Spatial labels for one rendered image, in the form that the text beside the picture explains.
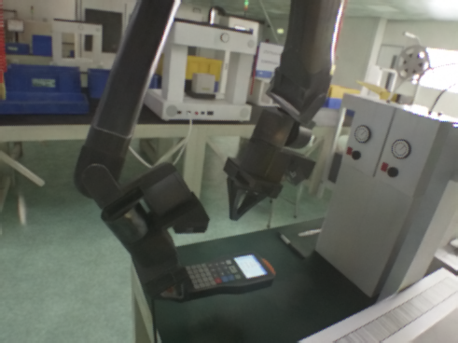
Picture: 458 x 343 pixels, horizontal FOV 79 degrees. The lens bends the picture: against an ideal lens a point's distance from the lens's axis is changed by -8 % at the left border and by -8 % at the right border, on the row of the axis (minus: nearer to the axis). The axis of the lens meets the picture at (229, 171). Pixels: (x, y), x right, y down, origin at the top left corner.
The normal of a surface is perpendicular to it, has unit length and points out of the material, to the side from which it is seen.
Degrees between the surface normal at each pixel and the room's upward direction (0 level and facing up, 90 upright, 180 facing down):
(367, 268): 90
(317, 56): 103
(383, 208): 90
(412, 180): 90
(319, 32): 112
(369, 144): 90
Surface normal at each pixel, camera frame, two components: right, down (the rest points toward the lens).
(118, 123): 0.44, -0.08
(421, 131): -0.87, 0.07
